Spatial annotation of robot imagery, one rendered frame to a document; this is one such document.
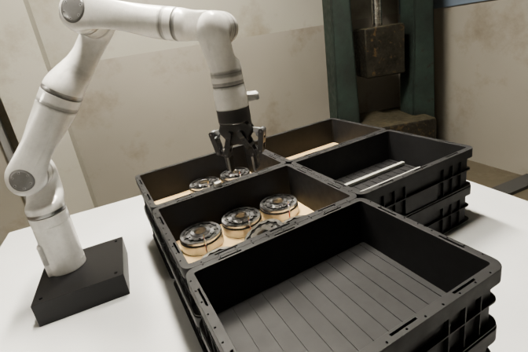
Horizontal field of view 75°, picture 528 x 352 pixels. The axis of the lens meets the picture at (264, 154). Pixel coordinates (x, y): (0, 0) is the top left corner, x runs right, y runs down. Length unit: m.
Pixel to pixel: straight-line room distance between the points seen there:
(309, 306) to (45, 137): 0.70
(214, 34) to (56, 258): 0.72
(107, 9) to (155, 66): 2.00
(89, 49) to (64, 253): 0.53
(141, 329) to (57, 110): 0.54
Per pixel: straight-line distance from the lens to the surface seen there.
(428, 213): 0.99
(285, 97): 3.16
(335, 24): 2.85
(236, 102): 0.76
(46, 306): 1.06
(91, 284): 1.03
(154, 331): 0.91
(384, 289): 0.70
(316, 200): 0.92
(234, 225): 0.88
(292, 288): 0.71
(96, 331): 0.98
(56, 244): 1.08
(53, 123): 0.95
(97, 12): 0.87
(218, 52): 0.74
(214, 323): 0.53
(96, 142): 2.89
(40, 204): 1.06
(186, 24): 0.78
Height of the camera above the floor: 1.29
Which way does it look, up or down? 19 degrees down
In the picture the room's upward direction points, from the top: 9 degrees counter-clockwise
